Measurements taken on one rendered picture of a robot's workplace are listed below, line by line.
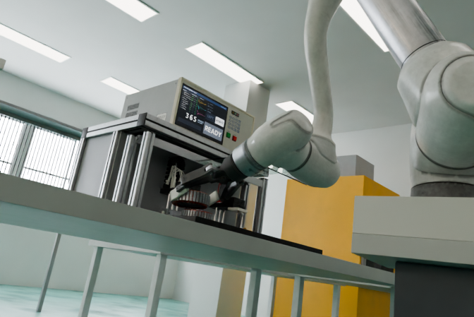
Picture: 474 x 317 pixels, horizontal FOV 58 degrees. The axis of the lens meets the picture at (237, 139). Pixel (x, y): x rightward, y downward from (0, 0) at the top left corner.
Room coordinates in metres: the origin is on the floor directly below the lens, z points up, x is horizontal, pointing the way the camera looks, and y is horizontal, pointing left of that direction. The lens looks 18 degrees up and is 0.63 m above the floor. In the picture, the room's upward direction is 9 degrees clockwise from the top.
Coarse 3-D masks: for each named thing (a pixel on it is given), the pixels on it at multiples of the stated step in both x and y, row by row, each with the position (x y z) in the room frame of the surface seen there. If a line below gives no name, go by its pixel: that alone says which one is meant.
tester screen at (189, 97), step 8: (184, 88) 1.51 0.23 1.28; (184, 96) 1.51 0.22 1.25; (192, 96) 1.54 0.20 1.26; (200, 96) 1.57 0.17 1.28; (184, 104) 1.52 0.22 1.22; (192, 104) 1.54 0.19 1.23; (200, 104) 1.57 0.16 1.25; (208, 104) 1.60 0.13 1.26; (216, 104) 1.63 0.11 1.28; (184, 112) 1.52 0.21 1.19; (192, 112) 1.55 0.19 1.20; (200, 112) 1.58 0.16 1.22; (216, 112) 1.63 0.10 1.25; (224, 112) 1.67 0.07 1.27; (176, 120) 1.50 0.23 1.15; (200, 120) 1.58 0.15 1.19; (208, 120) 1.61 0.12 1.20; (224, 120) 1.67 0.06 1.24; (192, 128) 1.56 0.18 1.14; (208, 136) 1.62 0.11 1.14
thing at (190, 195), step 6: (186, 192) 1.18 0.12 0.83; (192, 192) 1.17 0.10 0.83; (198, 192) 1.18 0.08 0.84; (180, 198) 1.18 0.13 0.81; (186, 198) 1.17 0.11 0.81; (192, 198) 1.18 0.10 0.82; (198, 198) 1.18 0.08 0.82; (204, 198) 1.19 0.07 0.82; (174, 204) 1.23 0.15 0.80; (180, 204) 1.25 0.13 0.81; (186, 204) 1.26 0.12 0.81; (192, 204) 1.24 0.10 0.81; (198, 204) 1.19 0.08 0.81; (204, 204) 1.20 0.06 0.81
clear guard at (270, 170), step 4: (216, 160) 1.67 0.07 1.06; (220, 160) 1.66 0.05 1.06; (268, 168) 1.46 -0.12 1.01; (272, 168) 1.48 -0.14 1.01; (276, 168) 1.51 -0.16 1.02; (280, 168) 1.54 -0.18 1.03; (260, 172) 1.76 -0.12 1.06; (264, 172) 1.75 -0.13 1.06; (268, 172) 1.74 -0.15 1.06; (272, 172) 1.73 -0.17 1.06; (276, 172) 1.72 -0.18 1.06; (280, 172) 1.50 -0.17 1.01; (284, 172) 1.54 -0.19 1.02; (288, 176) 1.54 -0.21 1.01; (296, 180) 1.58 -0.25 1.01
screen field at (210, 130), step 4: (208, 124) 1.61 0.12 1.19; (204, 128) 1.60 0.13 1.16; (208, 128) 1.61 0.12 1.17; (212, 128) 1.63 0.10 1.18; (216, 128) 1.64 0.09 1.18; (220, 128) 1.66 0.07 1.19; (204, 132) 1.60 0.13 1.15; (208, 132) 1.62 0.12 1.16; (212, 132) 1.63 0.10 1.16; (216, 132) 1.65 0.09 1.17; (220, 132) 1.66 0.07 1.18; (212, 136) 1.63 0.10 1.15; (216, 136) 1.65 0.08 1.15; (220, 136) 1.66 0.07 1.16; (220, 140) 1.67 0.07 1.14
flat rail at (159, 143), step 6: (156, 138) 1.41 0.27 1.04; (156, 144) 1.41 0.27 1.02; (162, 144) 1.43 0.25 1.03; (168, 144) 1.45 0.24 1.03; (168, 150) 1.45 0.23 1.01; (174, 150) 1.47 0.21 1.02; (180, 150) 1.49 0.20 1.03; (186, 150) 1.51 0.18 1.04; (180, 156) 1.50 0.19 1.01; (186, 156) 1.51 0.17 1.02; (192, 156) 1.53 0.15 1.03; (198, 156) 1.55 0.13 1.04; (198, 162) 1.56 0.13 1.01; (204, 162) 1.57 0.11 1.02; (216, 162) 1.62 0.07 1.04; (246, 180) 1.75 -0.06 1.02; (252, 180) 1.77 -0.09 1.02; (258, 180) 1.80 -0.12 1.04; (258, 186) 1.82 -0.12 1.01
